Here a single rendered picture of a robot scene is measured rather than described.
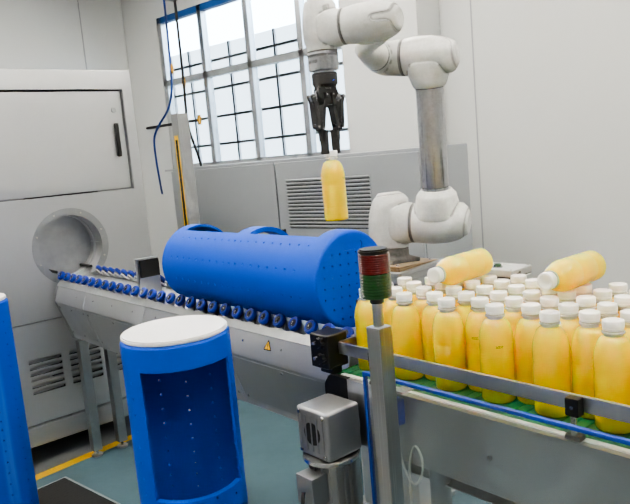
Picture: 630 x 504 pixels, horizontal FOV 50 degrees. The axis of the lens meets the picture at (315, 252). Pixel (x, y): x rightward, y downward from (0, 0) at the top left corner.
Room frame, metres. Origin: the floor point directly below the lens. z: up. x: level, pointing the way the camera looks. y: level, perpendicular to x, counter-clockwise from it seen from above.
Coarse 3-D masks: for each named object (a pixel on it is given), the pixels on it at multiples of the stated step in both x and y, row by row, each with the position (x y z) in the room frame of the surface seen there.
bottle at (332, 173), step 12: (336, 156) 2.02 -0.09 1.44; (324, 168) 2.01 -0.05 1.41; (336, 168) 2.00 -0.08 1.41; (324, 180) 2.00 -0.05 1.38; (336, 180) 1.99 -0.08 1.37; (324, 192) 2.01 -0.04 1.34; (336, 192) 1.99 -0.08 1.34; (324, 204) 2.01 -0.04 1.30; (336, 204) 1.99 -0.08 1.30; (336, 216) 1.99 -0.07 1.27
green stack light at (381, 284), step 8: (360, 280) 1.32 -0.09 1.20; (368, 280) 1.30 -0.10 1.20; (376, 280) 1.30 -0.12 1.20; (384, 280) 1.30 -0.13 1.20; (360, 288) 1.33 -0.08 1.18; (368, 288) 1.30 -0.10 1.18; (376, 288) 1.30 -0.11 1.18; (384, 288) 1.30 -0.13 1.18; (368, 296) 1.31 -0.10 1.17; (376, 296) 1.30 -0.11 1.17; (384, 296) 1.30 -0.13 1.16
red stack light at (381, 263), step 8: (360, 256) 1.31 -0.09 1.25; (368, 256) 1.30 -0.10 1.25; (376, 256) 1.30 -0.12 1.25; (384, 256) 1.31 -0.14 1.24; (360, 264) 1.32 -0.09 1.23; (368, 264) 1.30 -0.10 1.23; (376, 264) 1.30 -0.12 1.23; (384, 264) 1.31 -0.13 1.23; (360, 272) 1.32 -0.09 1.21; (368, 272) 1.30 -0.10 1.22; (376, 272) 1.30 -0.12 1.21; (384, 272) 1.30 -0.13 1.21
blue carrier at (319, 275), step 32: (192, 224) 2.55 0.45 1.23; (192, 256) 2.32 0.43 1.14; (224, 256) 2.17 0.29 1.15; (256, 256) 2.04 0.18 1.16; (288, 256) 1.93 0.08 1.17; (320, 256) 1.83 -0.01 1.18; (352, 256) 1.91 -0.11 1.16; (192, 288) 2.35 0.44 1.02; (224, 288) 2.17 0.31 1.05; (256, 288) 2.03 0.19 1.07; (288, 288) 1.90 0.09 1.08; (320, 288) 1.82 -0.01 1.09; (352, 288) 1.90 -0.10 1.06; (320, 320) 1.88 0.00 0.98; (352, 320) 1.89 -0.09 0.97
